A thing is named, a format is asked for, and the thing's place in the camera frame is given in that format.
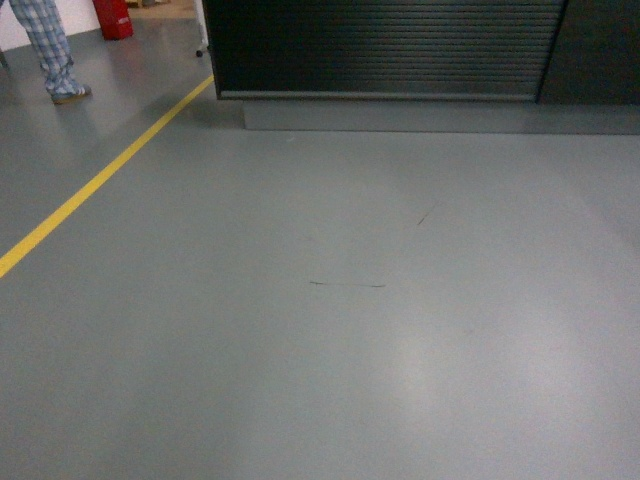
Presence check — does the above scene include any black checkout counter cabinet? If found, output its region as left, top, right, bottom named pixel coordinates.
left=204, top=1, right=639, bottom=135

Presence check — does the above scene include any red fire extinguisher box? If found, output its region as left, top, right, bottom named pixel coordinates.
left=93, top=0, right=134, bottom=41

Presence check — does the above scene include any person in plaid trousers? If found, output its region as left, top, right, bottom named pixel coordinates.
left=9, top=0, right=92, bottom=105

